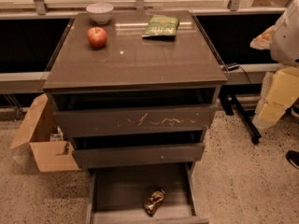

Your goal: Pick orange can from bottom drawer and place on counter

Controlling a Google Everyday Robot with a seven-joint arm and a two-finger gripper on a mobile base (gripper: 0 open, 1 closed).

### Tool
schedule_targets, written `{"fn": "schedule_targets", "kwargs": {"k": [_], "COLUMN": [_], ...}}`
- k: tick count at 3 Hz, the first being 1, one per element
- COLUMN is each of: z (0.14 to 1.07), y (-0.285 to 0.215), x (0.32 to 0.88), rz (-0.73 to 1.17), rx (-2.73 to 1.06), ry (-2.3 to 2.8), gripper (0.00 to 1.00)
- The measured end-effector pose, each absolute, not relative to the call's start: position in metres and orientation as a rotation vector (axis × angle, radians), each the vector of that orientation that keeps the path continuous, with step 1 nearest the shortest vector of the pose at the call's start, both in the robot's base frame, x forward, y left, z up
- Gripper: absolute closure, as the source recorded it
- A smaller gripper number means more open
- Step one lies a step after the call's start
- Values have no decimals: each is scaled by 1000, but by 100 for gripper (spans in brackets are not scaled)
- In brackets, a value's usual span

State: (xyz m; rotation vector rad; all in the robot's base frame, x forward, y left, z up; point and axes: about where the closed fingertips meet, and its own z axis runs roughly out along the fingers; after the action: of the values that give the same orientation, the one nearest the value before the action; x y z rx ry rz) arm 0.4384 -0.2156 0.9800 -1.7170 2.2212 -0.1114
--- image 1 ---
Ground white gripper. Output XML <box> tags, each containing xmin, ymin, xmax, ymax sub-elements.
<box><xmin>252</xmin><ymin>66</ymin><xmax>299</xmax><ymax>129</ymax></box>

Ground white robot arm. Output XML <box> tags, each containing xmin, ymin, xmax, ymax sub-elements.
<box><xmin>250</xmin><ymin>0</ymin><xmax>299</xmax><ymax>129</ymax></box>

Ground grey top drawer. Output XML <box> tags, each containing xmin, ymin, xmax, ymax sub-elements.
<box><xmin>50</xmin><ymin>87</ymin><xmax>218</xmax><ymax>137</ymax></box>

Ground black white sneaker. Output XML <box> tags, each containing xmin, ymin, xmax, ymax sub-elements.
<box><xmin>286</xmin><ymin>150</ymin><xmax>299</xmax><ymax>169</ymax></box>

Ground crushed orange can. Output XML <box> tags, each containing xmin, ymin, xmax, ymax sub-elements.
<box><xmin>143</xmin><ymin>189</ymin><xmax>165</xmax><ymax>217</ymax></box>

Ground white ceramic bowl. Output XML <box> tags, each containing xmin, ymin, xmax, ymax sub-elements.
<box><xmin>86</xmin><ymin>3</ymin><xmax>114</xmax><ymax>24</ymax></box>

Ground grey bottom drawer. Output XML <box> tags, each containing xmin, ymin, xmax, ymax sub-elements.
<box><xmin>85</xmin><ymin>163</ymin><xmax>209</xmax><ymax>224</ymax></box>

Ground green chip bag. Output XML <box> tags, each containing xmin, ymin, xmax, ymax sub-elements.
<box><xmin>142</xmin><ymin>15</ymin><xmax>179</xmax><ymax>38</ymax></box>

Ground brown cardboard box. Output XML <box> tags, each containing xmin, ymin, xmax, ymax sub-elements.
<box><xmin>10</xmin><ymin>94</ymin><xmax>79</xmax><ymax>173</ymax></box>

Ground small can in box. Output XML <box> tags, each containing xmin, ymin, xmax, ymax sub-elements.
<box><xmin>50</xmin><ymin>133</ymin><xmax>63</xmax><ymax>142</ymax></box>

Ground red apple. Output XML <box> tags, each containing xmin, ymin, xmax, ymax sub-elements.
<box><xmin>87</xmin><ymin>27</ymin><xmax>107</xmax><ymax>48</ymax></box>

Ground grey drawer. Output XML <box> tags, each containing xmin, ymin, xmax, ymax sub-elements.
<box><xmin>85</xmin><ymin>163</ymin><xmax>209</xmax><ymax>224</ymax></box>
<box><xmin>50</xmin><ymin>87</ymin><xmax>218</xmax><ymax>137</ymax></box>
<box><xmin>73</xmin><ymin>131</ymin><xmax>205</xmax><ymax>169</ymax></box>

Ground black table leg frame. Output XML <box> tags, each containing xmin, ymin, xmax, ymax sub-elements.
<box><xmin>219</xmin><ymin>86</ymin><xmax>262</xmax><ymax>145</ymax></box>

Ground dark grey drawer cabinet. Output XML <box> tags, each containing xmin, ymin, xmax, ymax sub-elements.
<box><xmin>42</xmin><ymin>9</ymin><xmax>228</xmax><ymax>175</ymax></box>

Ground small black device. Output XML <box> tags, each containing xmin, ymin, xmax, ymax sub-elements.
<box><xmin>223</xmin><ymin>63</ymin><xmax>239</xmax><ymax>72</ymax></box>

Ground grey middle drawer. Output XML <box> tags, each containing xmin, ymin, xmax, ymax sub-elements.
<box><xmin>73</xmin><ymin>131</ymin><xmax>205</xmax><ymax>169</ymax></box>

